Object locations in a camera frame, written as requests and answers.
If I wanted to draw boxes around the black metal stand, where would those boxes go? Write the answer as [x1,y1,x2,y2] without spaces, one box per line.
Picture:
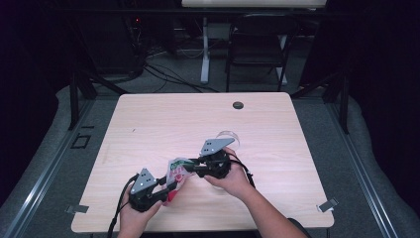
[290,70,351,135]
[67,70,130,131]

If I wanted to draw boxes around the black floor cables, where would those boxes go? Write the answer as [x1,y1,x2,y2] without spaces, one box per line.
[143,62,220,94]

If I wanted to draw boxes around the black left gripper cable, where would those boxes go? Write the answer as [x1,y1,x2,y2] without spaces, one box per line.
[107,174,140,238]

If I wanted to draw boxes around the pink and white snack bag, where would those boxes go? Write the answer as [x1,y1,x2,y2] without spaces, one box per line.
[162,157,196,208]

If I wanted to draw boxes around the aluminium floor rail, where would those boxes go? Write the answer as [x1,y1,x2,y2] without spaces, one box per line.
[325,98,401,238]
[0,98,95,238]

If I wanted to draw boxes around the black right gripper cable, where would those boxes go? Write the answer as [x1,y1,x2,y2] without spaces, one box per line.
[229,158,257,189]

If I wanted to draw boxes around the person's right hand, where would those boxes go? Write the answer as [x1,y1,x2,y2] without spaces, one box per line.
[203,147,256,199]

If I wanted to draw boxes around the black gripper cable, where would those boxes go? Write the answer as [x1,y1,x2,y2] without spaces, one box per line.
[107,174,140,238]
[229,158,257,189]

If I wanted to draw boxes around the white desk leg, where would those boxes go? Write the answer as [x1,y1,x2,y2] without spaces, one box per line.
[200,17,211,84]

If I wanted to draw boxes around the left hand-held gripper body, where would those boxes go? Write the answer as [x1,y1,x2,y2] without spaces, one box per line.
[128,168,169,213]

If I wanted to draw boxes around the grey tape tab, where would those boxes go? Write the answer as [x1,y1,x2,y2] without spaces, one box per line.
[316,197,340,213]
[65,204,90,214]

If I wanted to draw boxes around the person's left hand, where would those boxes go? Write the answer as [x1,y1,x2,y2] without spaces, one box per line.
[117,193,164,234]

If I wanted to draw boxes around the grey box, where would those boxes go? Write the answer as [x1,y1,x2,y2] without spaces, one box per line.
[207,23,232,41]

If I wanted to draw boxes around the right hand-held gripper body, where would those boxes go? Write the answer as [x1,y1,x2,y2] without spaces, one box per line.
[197,137,236,180]

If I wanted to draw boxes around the black computer case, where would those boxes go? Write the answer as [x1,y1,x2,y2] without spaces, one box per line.
[82,14,145,75]

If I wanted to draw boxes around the dark curtain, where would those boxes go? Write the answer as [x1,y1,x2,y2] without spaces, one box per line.
[0,0,72,202]
[346,0,420,212]

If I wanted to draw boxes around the black folding chair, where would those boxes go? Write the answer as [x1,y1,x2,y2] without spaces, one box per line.
[225,13,300,93]

